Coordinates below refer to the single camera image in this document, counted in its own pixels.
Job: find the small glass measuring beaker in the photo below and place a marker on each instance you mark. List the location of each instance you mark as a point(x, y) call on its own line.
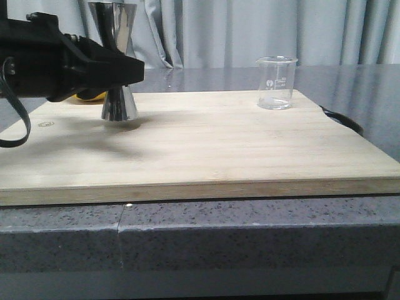
point(276, 81)

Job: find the black cutting board handle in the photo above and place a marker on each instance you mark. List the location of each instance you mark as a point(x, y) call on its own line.
point(343, 120)

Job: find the grey curtain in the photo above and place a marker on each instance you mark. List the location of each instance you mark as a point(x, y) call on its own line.
point(234, 34)

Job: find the steel double jigger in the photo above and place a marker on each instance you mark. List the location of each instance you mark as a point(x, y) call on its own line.
point(114, 23)

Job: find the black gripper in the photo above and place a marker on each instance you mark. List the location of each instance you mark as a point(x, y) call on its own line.
point(39, 61)

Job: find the yellow lemon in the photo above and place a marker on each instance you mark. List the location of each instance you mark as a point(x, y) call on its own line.
point(90, 96)

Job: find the wooden cutting board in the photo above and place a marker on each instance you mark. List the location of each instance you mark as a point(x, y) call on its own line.
point(190, 145)

